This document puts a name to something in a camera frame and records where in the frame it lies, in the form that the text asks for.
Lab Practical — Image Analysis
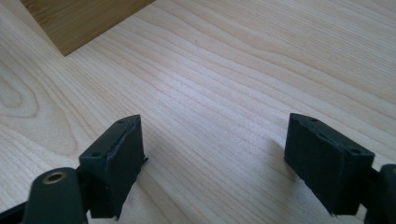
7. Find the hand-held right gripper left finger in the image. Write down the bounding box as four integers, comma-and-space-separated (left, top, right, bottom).
78, 114, 149, 220

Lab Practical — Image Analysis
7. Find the wooden box with window lid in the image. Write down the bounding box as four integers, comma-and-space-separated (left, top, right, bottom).
20, 0, 157, 58

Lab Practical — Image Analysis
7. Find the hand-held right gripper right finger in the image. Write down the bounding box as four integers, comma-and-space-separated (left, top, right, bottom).
284, 112, 376, 217

